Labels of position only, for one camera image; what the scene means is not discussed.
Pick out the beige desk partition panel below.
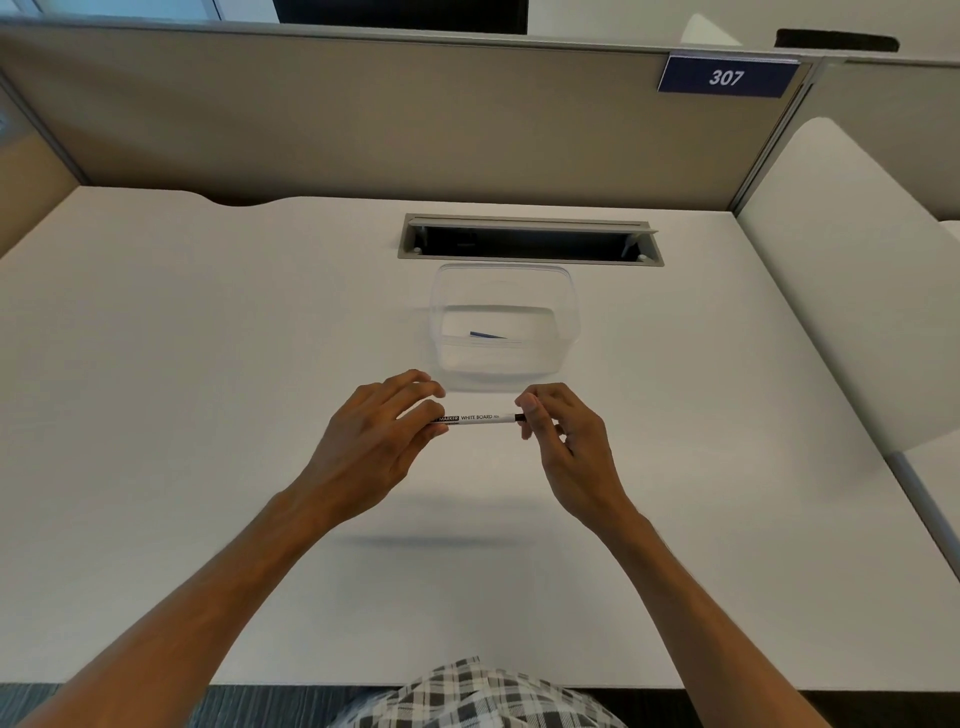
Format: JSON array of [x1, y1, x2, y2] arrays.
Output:
[[0, 18, 820, 213]]

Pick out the white side divider panel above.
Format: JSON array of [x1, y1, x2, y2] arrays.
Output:
[[737, 116, 960, 456]]

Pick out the person's right hand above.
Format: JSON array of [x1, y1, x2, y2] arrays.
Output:
[[516, 382, 640, 536]]

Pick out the white whiteboard marker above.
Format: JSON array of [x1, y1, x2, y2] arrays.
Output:
[[427, 411, 527, 429]]

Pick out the blue number sign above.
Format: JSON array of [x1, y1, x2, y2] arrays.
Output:
[[657, 54, 802, 99]]

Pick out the grey desk cable tray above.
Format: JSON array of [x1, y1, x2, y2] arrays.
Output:
[[397, 213, 666, 268]]

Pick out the person's left forearm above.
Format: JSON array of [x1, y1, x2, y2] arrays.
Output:
[[15, 486, 339, 728]]

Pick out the person's right forearm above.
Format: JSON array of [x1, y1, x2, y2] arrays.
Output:
[[597, 510, 830, 728]]

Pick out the black monitor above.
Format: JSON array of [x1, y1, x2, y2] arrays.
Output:
[[272, 0, 530, 36]]

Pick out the clear plastic container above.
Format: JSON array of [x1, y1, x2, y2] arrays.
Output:
[[428, 262, 583, 378]]

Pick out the plaid shorts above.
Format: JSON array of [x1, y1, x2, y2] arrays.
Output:
[[330, 657, 628, 728]]

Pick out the person's left hand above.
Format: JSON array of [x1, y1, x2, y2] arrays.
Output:
[[288, 369, 450, 528]]

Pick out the beige neighbouring partition panel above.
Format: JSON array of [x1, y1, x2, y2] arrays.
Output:
[[793, 54, 960, 224]]

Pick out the beige side partition panel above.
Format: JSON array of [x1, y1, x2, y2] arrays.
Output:
[[0, 82, 85, 260]]

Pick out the black flat object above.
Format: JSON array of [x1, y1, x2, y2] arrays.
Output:
[[774, 28, 900, 54]]

